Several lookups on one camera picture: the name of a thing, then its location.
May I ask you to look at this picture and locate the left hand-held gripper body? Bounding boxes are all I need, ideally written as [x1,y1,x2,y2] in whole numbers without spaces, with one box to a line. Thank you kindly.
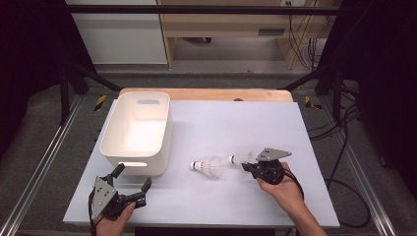
[89,176,147,221]

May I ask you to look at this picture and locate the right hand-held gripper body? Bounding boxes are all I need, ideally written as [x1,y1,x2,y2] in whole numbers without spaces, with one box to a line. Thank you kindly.
[251,147,293,186]

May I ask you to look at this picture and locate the white plastic storage bin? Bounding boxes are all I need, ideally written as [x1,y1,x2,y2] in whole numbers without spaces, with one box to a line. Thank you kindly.
[98,90,174,177]

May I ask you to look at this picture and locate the person's left hand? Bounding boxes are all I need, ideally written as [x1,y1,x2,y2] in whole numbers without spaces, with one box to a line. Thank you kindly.
[95,201,137,236]

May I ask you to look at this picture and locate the person's right hand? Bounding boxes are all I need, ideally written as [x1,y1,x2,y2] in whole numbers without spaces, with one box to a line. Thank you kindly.
[256,160,306,214]

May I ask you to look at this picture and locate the white board sheet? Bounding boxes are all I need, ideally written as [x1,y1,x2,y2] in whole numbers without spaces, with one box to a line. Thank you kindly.
[62,99,341,229]

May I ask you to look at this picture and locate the white cabinet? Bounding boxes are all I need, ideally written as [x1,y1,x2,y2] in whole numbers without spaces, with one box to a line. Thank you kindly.
[65,0,168,65]

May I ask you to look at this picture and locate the black curtain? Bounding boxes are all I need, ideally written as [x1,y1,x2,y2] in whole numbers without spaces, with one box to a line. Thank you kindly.
[0,0,96,160]
[319,0,417,200]

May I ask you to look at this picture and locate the light wooden desk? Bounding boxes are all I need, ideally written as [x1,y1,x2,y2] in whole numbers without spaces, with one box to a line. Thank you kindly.
[156,0,342,71]

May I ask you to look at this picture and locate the black horizontal bar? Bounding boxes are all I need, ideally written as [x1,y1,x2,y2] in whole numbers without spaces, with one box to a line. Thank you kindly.
[63,4,342,16]

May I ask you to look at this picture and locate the left hand-held gripper cable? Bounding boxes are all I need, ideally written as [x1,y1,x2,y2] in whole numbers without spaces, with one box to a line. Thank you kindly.
[88,191,98,236]

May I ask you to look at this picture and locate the hand-held gripper cable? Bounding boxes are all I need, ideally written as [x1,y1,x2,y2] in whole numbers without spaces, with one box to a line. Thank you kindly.
[88,191,98,236]
[283,168,306,202]

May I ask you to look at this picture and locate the right hand-held gripper cable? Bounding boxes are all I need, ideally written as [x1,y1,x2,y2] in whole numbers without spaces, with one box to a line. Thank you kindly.
[283,168,306,202]

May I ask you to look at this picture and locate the black floor cables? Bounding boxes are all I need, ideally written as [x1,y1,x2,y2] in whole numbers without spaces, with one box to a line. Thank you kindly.
[308,83,362,143]

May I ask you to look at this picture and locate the aluminium rail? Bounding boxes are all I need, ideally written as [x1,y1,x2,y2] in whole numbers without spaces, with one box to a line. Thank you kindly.
[319,97,398,236]
[0,94,86,236]

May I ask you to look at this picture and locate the black metal frame strut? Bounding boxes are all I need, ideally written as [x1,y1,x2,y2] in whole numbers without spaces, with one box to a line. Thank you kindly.
[59,63,123,126]
[278,63,344,124]

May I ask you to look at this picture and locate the black floor cable loop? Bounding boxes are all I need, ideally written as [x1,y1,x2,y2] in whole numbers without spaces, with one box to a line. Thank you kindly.
[326,178,372,229]

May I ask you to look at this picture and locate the bundle of hanging cables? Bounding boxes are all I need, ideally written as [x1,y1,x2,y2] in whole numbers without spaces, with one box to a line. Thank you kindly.
[287,14,328,71]

